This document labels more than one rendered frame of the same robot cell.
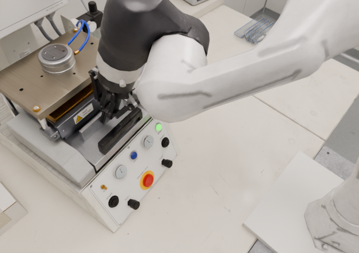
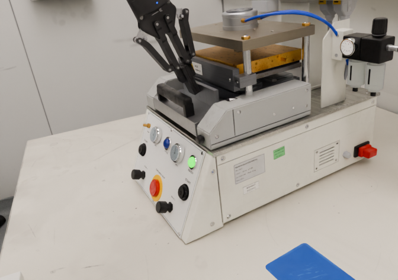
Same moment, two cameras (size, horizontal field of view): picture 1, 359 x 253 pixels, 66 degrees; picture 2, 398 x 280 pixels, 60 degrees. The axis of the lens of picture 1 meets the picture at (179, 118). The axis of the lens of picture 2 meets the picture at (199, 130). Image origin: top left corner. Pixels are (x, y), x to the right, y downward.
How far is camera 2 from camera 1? 1.02 m
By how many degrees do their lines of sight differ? 90
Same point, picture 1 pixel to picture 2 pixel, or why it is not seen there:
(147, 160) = (168, 172)
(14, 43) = (290, 17)
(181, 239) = (77, 215)
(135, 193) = (148, 178)
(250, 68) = not seen: outside the picture
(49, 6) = not seen: outside the picture
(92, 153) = not seen: hidden behind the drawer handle
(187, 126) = (233, 271)
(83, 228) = not seen: hidden behind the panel
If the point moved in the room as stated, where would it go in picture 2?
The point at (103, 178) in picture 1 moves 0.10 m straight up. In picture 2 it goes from (153, 121) to (146, 83)
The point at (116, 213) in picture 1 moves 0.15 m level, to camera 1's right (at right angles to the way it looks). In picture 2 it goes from (138, 162) to (96, 193)
